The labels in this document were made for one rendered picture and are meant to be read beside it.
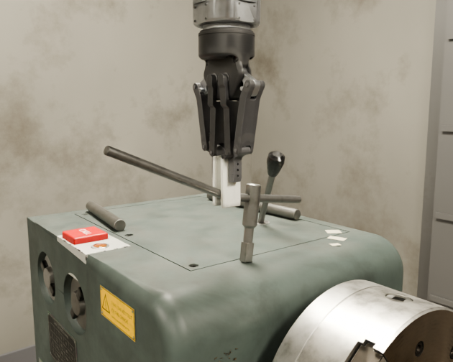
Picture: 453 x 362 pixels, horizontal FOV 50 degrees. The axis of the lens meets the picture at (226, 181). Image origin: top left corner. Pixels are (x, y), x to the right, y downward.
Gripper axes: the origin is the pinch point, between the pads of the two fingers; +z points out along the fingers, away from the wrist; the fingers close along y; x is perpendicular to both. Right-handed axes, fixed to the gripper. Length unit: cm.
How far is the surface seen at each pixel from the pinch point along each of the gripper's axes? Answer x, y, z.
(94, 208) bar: -2.8, -41.0, 10.7
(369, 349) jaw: 3.9, 21.7, 17.1
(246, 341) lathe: -3.0, 8.1, 19.6
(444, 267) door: 196, -69, 74
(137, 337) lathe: -14.0, -0.5, 19.2
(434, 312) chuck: 14.3, 23.6, 14.8
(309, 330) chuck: 2.3, 14.0, 17.4
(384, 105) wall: 200, -113, -10
